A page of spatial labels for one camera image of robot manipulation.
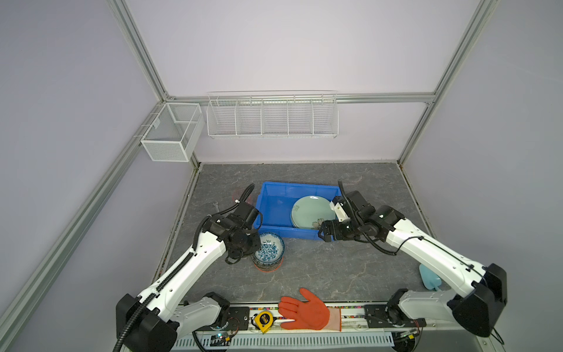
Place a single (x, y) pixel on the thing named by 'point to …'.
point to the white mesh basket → (174, 132)
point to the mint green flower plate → (308, 212)
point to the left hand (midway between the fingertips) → (255, 253)
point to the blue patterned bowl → (270, 254)
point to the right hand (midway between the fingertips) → (329, 234)
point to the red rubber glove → (309, 314)
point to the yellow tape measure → (264, 320)
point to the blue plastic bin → (276, 202)
